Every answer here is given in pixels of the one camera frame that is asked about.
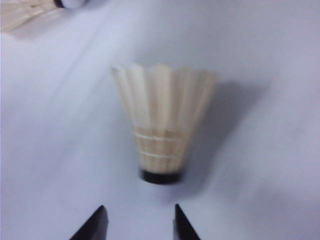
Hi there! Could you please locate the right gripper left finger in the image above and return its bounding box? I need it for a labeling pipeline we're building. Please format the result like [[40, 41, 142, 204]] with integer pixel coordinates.
[[68, 205, 110, 240]]

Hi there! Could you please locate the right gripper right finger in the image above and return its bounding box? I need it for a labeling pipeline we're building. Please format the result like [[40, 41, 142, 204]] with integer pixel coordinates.
[[172, 204, 201, 240]]

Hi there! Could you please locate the white feather shuttlecock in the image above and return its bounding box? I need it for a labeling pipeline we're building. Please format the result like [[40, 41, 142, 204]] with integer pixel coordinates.
[[0, 0, 91, 41], [109, 62, 218, 186]]

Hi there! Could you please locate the white raised desk board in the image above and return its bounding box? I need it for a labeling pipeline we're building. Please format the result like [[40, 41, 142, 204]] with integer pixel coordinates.
[[0, 0, 320, 240]]

